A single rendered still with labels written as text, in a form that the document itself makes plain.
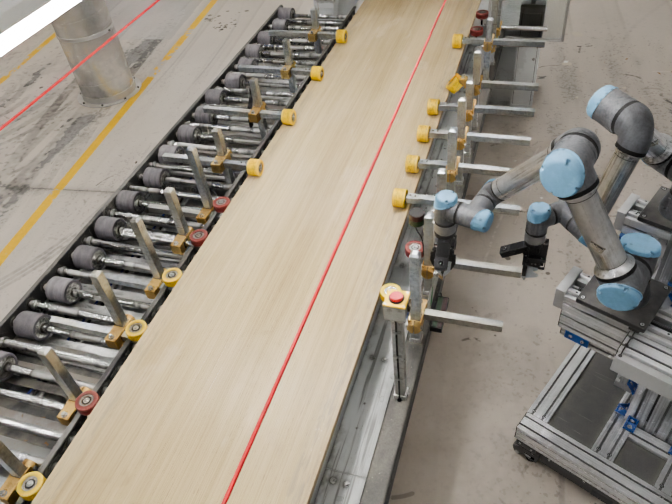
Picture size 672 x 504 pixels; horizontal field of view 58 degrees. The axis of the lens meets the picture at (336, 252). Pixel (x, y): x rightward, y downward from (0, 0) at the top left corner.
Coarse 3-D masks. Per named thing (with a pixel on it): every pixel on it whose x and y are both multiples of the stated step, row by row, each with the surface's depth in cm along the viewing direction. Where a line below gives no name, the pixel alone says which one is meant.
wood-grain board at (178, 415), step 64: (384, 0) 424; (448, 0) 412; (384, 64) 356; (448, 64) 348; (320, 128) 312; (384, 128) 306; (256, 192) 279; (320, 192) 274; (384, 192) 269; (256, 256) 247; (320, 256) 244; (384, 256) 240; (192, 320) 226; (256, 320) 223; (320, 320) 219; (128, 384) 208; (192, 384) 205; (256, 384) 202; (320, 384) 200; (128, 448) 190; (192, 448) 187; (256, 448) 185; (320, 448) 183
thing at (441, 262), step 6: (438, 240) 207; (444, 240) 207; (450, 240) 206; (438, 246) 207; (444, 246) 206; (450, 246) 207; (438, 252) 206; (444, 252) 206; (438, 258) 205; (444, 258) 205; (438, 264) 204; (444, 264) 204; (438, 270) 206; (444, 270) 205
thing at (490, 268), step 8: (456, 264) 239; (464, 264) 238; (472, 264) 237; (480, 264) 237; (488, 264) 237; (496, 264) 236; (488, 272) 237; (496, 272) 235; (504, 272) 234; (512, 272) 233; (520, 272) 232
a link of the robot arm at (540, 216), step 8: (536, 208) 210; (544, 208) 209; (528, 216) 212; (536, 216) 209; (544, 216) 208; (552, 216) 211; (528, 224) 214; (536, 224) 211; (544, 224) 211; (552, 224) 213; (528, 232) 216; (536, 232) 213; (544, 232) 214
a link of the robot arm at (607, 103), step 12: (600, 96) 191; (612, 96) 188; (624, 96) 187; (588, 108) 195; (600, 108) 190; (612, 108) 187; (624, 108) 184; (600, 120) 192; (612, 120) 187; (612, 132) 198; (660, 144) 208; (648, 156) 213; (660, 156) 212; (660, 168) 216
